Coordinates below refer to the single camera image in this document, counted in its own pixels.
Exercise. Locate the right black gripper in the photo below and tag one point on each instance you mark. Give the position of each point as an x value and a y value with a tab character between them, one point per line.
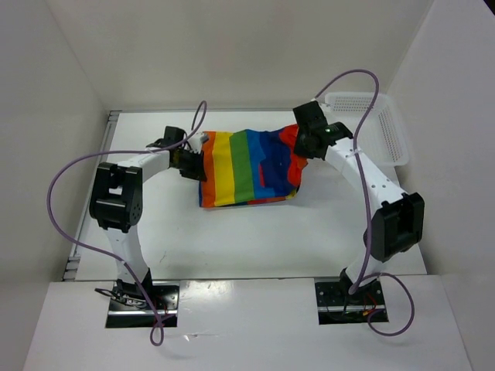
299	151

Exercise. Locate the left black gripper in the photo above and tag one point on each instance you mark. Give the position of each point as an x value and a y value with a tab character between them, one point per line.
198	171

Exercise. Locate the rainbow striped shorts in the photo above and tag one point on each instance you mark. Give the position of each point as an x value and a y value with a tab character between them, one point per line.
250	167

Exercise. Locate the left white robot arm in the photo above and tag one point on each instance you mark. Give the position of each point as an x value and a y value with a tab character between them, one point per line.
116	203

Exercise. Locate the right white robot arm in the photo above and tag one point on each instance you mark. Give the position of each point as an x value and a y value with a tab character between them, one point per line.
394	217

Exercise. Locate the white perforated plastic basket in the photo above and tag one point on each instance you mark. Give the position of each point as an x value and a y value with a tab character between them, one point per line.
381	136

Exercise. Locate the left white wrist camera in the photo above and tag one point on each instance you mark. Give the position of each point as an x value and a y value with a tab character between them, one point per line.
197	141

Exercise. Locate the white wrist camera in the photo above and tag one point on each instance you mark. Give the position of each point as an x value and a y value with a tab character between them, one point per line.
197	141
323	105

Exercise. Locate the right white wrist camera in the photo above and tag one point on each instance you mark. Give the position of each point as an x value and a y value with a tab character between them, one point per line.
323	105

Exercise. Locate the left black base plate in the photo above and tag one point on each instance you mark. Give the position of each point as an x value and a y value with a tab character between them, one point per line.
126	312

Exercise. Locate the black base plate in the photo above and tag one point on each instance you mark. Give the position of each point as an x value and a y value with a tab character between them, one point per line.
335	307
126	312

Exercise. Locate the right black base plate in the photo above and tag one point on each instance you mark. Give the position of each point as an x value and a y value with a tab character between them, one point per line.
335	307

